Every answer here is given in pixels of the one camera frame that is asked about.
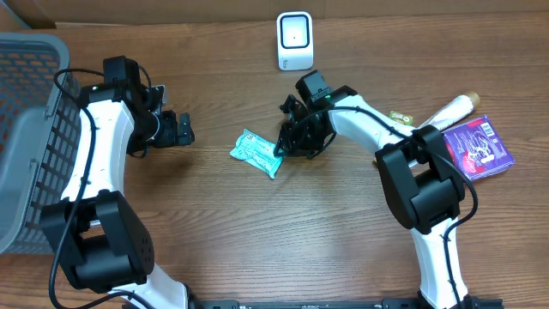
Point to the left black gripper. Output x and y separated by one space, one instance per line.
172 129

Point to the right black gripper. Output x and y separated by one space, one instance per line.
300 147

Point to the teal plastic packet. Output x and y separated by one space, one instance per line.
257 152

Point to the green yellow snack packet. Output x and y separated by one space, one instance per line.
401 118

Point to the white bamboo print tube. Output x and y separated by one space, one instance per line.
459 108

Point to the purple Carefree pad pack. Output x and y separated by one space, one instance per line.
477 149

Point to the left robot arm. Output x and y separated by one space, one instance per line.
99 242

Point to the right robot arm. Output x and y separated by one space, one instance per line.
422 187

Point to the white barcode scanner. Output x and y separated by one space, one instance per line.
295 44

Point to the grey plastic basket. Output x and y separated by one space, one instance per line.
40 129

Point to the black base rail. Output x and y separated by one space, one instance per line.
389 303

